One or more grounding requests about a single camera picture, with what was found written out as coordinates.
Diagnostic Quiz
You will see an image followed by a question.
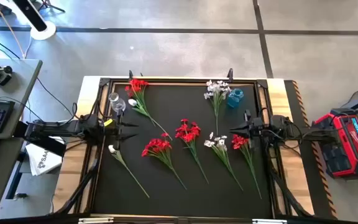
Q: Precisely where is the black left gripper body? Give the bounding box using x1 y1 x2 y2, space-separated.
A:
103 109 126 151

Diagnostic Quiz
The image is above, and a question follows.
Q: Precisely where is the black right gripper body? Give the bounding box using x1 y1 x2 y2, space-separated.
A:
244 109 272 149

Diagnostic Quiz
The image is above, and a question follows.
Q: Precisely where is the red artificial flower bunch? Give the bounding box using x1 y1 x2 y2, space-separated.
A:
124 78 172 140
231 134 263 200
140 133 188 190
175 118 210 185

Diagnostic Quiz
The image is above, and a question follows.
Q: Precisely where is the white artificial tulip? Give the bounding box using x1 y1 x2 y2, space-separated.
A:
127 98 173 141
108 144 150 199

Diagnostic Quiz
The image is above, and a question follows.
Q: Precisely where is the clear glass vase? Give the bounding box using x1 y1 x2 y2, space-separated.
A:
108 91 127 113

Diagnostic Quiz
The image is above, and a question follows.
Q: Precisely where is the white artificial flower bunch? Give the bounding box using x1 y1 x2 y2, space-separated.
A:
203 132 244 192
203 80 231 136

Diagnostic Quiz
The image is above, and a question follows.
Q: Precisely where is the blue glass vase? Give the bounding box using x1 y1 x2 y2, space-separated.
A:
227 88 245 109

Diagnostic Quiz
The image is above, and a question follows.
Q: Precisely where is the black hazard-striped strip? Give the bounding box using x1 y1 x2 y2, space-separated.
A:
283 80 338 219

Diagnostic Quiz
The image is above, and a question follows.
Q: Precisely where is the black slanted bar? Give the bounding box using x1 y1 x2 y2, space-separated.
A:
12 120 67 157

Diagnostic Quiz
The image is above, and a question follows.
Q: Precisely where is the black table mat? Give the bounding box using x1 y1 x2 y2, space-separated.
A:
92 81 273 219

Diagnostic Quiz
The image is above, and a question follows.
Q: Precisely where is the red and black tool box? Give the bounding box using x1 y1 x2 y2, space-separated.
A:
313 108 358 179

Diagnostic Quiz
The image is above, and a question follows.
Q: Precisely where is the grey desk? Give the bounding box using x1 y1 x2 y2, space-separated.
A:
0 57 43 218

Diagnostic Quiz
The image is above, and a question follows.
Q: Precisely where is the floor lamp with white base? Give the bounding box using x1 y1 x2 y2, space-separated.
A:
12 0 57 41

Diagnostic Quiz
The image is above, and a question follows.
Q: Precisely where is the black tripod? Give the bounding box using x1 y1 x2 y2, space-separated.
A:
37 0 67 14

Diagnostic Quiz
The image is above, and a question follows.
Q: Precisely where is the black diagonal frame strut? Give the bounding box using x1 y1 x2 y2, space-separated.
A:
54 155 101 215
268 167 313 218

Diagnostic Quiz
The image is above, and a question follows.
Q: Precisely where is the silver metal bracket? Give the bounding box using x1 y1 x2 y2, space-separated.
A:
78 217 114 224
252 218 288 224

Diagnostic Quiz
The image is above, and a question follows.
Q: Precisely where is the orange cord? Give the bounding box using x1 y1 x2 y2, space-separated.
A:
0 0 27 59

